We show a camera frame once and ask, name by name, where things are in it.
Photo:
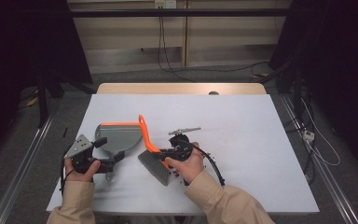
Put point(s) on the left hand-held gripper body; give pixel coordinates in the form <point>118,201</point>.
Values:
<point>79,146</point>

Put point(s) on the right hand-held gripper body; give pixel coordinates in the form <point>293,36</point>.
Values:
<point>180,143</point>

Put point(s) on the grey dustpan with orange edge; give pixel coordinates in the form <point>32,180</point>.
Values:
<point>118,138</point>

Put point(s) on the orange brush with grey bristles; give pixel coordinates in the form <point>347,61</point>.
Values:
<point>147,137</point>

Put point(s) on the person's right hand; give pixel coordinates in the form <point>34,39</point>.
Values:
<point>189,168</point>

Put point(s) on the person's left hand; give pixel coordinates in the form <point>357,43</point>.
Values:
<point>80,176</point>

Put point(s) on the wooden table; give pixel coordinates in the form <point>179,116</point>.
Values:
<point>167,88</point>

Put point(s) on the dark metal stand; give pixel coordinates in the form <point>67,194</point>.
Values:
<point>42,102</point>

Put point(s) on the dark round table grommet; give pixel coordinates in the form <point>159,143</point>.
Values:
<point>213,92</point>

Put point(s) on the black curtain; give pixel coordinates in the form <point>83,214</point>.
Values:
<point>12,46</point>
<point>338,46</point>

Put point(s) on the white power adapter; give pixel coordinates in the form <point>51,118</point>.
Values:
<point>308,136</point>

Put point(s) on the black horizontal bar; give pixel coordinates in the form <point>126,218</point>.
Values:
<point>199,12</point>

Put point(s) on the aluminium floor rail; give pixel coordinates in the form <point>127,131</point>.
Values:
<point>332,186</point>
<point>15,183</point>

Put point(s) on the white wall socket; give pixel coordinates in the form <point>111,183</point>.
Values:
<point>165,3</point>

